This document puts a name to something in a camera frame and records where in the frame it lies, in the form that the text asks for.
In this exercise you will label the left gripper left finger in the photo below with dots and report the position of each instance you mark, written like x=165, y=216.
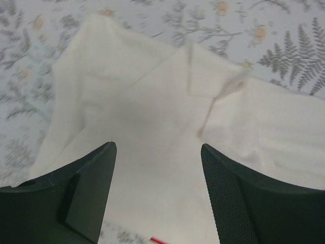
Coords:
x=66, y=205

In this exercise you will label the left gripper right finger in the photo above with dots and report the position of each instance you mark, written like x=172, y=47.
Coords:
x=250, y=207

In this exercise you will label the white t-shirt red print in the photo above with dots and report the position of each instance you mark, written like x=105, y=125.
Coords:
x=159, y=104

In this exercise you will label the floral patterned table mat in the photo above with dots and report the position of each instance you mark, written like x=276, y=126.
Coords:
x=280, y=41

